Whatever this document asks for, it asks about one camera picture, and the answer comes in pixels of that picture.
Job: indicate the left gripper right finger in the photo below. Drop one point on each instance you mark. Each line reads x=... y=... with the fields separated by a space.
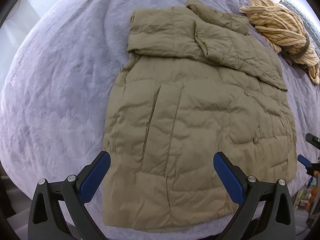
x=265 y=209

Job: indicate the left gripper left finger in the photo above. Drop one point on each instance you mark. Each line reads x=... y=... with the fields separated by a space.
x=46 y=220

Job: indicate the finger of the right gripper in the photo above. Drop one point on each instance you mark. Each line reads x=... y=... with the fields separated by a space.
x=313 y=140
x=304 y=161

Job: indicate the khaki puffer jacket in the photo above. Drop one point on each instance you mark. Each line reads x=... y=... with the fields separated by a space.
x=197 y=83

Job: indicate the lavender plush bed blanket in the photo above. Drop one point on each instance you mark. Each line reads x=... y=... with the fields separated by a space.
x=55 y=96

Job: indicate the beige striped knit garment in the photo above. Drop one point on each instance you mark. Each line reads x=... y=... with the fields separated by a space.
x=285 y=33

